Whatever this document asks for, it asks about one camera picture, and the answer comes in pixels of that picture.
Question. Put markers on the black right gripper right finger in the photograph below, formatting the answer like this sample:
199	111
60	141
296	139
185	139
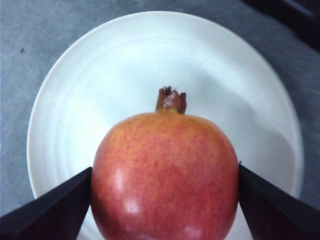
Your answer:
273	214

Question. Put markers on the red pomegranate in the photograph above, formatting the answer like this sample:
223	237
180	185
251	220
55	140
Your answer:
164	175

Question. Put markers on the white plate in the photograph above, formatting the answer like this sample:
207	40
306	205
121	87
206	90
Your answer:
116	69

